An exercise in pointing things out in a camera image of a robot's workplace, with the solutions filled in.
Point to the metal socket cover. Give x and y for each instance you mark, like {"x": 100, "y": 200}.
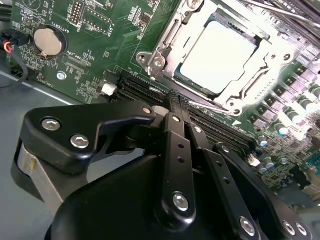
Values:
{"x": 188, "y": 32}

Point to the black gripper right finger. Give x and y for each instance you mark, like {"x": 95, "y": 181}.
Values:
{"x": 237, "y": 190}

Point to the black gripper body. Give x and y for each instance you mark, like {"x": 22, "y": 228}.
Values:
{"x": 112, "y": 205}

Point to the silver CPU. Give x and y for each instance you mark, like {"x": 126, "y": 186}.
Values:
{"x": 217, "y": 57}

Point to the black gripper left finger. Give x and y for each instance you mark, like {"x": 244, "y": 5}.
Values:
{"x": 62, "y": 130}

